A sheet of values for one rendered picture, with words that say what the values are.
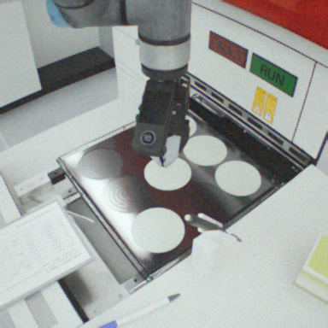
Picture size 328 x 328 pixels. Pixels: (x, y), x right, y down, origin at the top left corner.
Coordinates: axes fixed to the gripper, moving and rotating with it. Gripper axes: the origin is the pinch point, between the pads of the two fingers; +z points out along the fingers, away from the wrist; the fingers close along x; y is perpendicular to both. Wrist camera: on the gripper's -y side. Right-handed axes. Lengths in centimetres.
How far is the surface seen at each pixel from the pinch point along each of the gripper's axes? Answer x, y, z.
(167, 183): -0.2, 3.7, 9.3
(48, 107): 114, 136, 98
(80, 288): 10.8, -21.9, 11.4
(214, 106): -7.8, 27.4, 5.5
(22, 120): 127, 119, 98
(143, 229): 2.1, -8.4, 9.4
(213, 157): -9.1, 13.2, 9.5
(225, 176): -12.2, 8.0, 9.5
